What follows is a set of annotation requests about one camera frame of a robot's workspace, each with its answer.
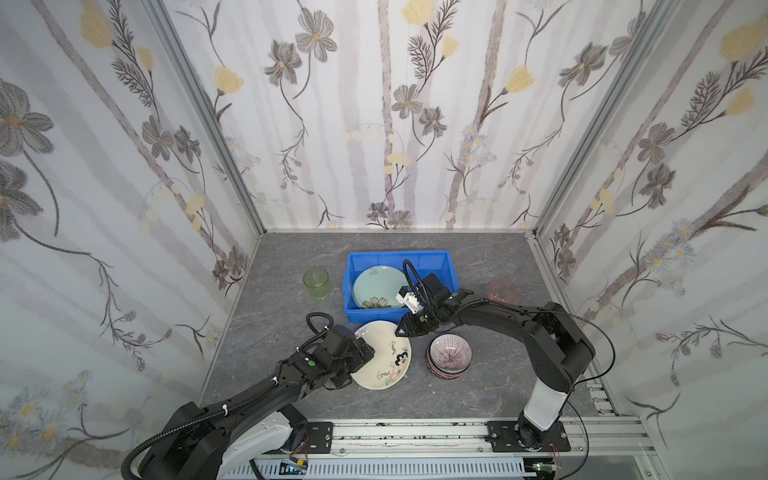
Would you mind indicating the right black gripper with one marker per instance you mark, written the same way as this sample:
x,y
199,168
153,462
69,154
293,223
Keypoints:
x,y
411,321

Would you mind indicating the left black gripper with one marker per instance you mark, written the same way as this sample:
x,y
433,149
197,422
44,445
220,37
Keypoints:
x,y
360,352

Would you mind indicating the cream plum blossom plate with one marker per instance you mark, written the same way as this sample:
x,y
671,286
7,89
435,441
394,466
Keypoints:
x,y
391,359

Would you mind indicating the purple striped top bowl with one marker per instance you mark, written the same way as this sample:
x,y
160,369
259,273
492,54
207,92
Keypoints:
x,y
450,352

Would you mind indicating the green flower plate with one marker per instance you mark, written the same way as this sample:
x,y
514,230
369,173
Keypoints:
x,y
377,287

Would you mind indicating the red patterned bottom bowl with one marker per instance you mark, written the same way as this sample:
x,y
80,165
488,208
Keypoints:
x,y
437,372

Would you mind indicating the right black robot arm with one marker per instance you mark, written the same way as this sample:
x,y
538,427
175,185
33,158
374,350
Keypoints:
x,y
557,348

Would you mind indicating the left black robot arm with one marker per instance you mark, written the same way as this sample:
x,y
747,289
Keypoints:
x,y
193,442

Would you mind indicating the blue plastic bin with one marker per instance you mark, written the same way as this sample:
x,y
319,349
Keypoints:
x,y
426,262

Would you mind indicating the green glass cup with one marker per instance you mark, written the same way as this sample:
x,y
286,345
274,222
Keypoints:
x,y
317,282

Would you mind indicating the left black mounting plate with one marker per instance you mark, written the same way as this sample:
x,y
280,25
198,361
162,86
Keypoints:
x,y
314,438

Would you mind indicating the black mounting plate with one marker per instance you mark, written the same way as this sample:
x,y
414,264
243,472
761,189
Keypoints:
x,y
314,438
510,437

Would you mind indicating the pink glass cup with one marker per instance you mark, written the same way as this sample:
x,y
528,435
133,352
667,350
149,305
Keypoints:
x,y
503,290

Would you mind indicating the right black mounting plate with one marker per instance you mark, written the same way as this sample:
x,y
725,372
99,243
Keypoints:
x,y
510,437

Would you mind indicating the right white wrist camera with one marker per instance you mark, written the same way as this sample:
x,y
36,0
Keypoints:
x,y
408,298

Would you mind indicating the white slotted cable duct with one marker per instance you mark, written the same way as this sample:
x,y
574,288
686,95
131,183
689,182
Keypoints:
x,y
397,468

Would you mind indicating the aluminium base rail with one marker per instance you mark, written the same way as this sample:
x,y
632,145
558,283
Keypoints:
x,y
601,447

